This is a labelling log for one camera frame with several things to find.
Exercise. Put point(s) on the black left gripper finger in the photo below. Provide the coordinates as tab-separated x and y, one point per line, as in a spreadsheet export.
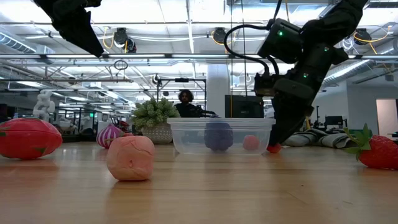
77	31

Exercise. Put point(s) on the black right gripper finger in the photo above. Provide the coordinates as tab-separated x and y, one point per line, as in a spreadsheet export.
287	118

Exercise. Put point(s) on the red toy strawberry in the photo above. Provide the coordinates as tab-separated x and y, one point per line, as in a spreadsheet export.
274	149
379	154
128	135

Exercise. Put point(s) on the pink toy peach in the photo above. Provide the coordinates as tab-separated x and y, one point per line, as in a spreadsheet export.
130	158
251	143

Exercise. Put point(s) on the purple toy grape bunch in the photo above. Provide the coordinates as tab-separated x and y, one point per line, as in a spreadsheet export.
218	137

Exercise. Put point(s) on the purple striped toy onion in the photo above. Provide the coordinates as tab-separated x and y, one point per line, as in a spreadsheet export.
107	135

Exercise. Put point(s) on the red toy dragon fruit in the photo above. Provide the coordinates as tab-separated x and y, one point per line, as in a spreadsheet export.
28	140

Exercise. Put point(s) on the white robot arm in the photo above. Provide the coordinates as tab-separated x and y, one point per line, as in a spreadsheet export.
43	105

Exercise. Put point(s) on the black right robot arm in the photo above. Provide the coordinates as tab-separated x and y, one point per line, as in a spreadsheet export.
339	18

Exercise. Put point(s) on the clear plastic tupperware container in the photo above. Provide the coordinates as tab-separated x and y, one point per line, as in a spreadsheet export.
192	140

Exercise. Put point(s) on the black computer tower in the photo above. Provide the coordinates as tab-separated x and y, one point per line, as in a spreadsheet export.
244	107

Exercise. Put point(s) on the black background monitor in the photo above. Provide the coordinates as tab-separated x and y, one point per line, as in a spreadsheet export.
334	120

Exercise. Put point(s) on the grey cloth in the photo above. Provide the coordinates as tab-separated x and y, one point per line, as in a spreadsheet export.
329	140

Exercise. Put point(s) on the small black ceiling reel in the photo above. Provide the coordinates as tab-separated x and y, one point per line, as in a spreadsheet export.
156	79

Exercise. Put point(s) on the person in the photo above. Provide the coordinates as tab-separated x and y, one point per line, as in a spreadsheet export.
186	109

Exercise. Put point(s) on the artificial green potted plant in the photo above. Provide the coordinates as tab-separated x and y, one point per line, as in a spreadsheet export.
154	113

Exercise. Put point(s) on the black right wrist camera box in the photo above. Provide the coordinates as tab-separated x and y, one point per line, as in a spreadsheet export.
280	40

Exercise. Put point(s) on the black aluminium table frame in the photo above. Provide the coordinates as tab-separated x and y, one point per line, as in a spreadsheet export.
81	139

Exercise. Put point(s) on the black camera rig frame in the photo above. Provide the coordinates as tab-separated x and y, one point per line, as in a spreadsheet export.
182	80

